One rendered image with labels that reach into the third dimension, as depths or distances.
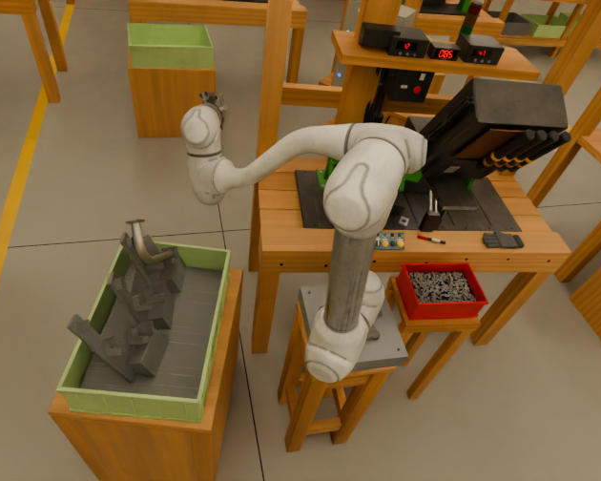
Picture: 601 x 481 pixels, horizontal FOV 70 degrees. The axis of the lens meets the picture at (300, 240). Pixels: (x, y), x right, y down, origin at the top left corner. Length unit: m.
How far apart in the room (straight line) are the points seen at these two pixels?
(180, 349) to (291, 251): 0.60
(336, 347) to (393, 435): 1.31
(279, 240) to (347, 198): 1.04
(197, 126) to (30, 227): 2.29
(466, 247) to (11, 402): 2.32
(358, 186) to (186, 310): 1.02
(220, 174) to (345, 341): 0.60
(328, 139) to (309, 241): 0.86
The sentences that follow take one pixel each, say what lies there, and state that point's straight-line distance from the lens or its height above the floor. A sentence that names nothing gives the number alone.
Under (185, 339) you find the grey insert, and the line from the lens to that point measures 1.62.
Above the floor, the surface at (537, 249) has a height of 0.90.
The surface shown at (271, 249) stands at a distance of 1.81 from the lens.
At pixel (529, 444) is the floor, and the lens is 2.84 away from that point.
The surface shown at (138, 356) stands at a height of 0.92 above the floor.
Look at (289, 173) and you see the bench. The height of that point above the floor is 0.88.
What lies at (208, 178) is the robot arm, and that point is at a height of 1.43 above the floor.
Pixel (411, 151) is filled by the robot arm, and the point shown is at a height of 1.73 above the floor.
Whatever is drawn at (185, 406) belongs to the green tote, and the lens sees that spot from 1.43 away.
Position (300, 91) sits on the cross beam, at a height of 1.26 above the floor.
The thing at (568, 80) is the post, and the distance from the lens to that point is 2.53.
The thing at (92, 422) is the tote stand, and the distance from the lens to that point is 1.66.
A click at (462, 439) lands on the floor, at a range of 2.65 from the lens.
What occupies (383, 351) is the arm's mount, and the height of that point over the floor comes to 0.92.
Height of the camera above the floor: 2.24
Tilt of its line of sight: 46 degrees down
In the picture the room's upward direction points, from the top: 12 degrees clockwise
